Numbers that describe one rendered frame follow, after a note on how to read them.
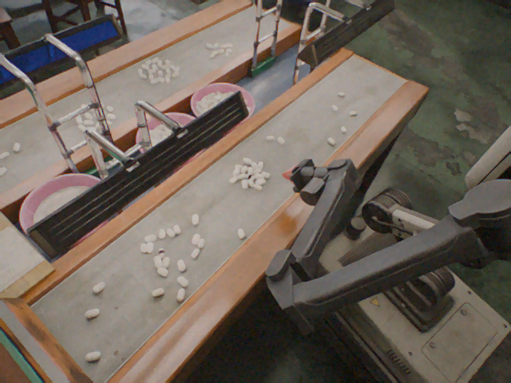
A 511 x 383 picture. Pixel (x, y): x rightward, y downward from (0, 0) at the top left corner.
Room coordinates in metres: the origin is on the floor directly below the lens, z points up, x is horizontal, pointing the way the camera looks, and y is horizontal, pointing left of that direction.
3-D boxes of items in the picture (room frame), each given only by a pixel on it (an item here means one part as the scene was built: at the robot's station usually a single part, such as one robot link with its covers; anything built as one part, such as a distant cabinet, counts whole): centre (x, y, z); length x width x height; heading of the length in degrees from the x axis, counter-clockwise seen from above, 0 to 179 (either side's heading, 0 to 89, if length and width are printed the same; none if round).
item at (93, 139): (0.60, 0.32, 0.90); 0.20 x 0.19 x 0.45; 147
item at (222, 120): (0.55, 0.25, 1.08); 0.62 x 0.08 x 0.07; 147
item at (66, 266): (0.98, 0.12, 0.71); 1.81 x 0.05 x 0.11; 147
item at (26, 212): (0.56, 0.58, 0.72); 0.27 x 0.27 x 0.10
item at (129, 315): (0.89, -0.03, 0.73); 1.81 x 0.30 x 0.02; 147
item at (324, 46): (1.37, -0.27, 1.08); 0.62 x 0.08 x 0.07; 147
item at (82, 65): (0.81, 0.66, 0.90); 0.20 x 0.19 x 0.45; 147
